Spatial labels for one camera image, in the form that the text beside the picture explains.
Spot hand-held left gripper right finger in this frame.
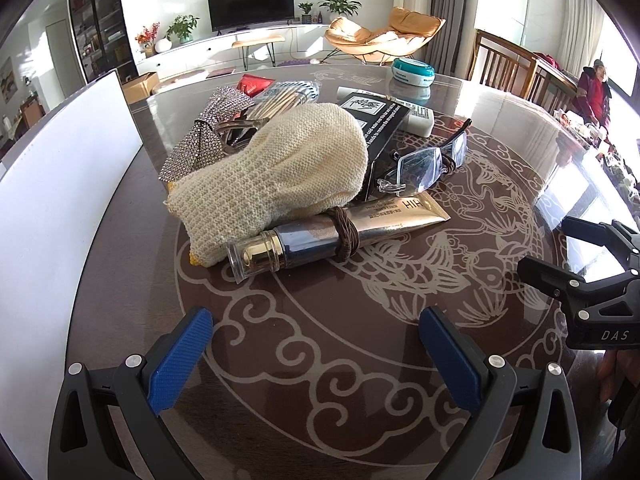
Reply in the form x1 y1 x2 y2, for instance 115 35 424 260
417 305 593 480

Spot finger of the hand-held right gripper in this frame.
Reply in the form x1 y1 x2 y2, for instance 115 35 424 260
562 216 640 279
517 256 586 306

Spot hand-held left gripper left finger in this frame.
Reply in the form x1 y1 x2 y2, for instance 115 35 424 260
47 306 216 480

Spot brown hair tie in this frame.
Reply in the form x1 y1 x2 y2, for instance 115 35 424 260
327 206 362 262

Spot gold cosmetic tube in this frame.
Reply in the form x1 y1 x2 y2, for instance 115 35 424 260
226 191 451 281

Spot clear rimless glasses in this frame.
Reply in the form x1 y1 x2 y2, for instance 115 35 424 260
375 119 473 196

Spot white board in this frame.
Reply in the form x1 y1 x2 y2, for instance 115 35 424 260
0 70 146 361

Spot rhinestone bow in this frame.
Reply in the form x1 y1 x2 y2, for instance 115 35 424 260
159 87 256 183

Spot cream knit glove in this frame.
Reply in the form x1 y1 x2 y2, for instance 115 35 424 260
164 102 370 267

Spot black printed carton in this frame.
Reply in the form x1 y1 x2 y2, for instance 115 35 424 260
337 92 436 201

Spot clear amber hair clip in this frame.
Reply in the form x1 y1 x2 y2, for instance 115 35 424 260
212 112 273 156

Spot clear bag of cotton swabs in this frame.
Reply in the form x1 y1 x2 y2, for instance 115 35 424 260
245 80 321 121

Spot red packet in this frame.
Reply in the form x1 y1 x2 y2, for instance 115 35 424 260
235 74 273 98

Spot teal and white round container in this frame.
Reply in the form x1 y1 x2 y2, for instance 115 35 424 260
390 57 436 90

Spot person's right hand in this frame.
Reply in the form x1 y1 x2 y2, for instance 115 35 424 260
599 351 623 403

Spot wooden dining chair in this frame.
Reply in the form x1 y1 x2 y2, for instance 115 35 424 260
470 29 538 96
530 60 586 111

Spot grey curtain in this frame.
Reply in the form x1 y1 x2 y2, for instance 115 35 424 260
392 0 476 78

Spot brown cardboard box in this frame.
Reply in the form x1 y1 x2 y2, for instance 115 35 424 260
121 71 160 105

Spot round beige floor cushion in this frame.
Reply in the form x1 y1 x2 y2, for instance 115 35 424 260
160 67 206 83

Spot orange lounge chair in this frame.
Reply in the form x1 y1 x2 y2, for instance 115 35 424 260
325 7 447 66

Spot white television cabinet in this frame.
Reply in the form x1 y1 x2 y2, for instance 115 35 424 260
135 22 351 78

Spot red flowers in pot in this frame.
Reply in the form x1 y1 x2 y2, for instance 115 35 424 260
135 22 161 56

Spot wooden bench with metal legs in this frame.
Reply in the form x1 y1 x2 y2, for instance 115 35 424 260
231 35 286 71

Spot green potted plant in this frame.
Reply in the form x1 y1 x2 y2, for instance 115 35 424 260
166 15 200 45

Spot white door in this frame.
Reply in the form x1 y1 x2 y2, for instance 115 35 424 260
45 20 71 81

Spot large leafy potted plant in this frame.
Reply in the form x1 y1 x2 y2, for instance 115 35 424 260
319 0 362 23

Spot dark glass display cabinet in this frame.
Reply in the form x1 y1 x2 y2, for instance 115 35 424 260
67 0 138 83

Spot black flat television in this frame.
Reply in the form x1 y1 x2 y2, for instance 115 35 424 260
206 0 295 33

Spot framed wall picture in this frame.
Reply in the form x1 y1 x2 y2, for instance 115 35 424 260
0 57 15 103

